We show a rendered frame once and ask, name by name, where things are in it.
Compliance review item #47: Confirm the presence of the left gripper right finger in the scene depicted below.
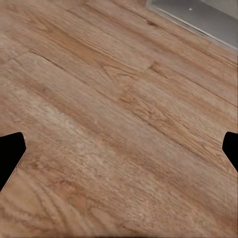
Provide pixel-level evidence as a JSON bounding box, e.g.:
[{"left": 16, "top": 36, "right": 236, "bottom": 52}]
[{"left": 222, "top": 132, "right": 238, "bottom": 172}]

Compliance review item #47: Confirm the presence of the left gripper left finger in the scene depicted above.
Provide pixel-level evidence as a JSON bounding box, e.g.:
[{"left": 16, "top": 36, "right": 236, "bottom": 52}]
[{"left": 0, "top": 132, "right": 26, "bottom": 191}]

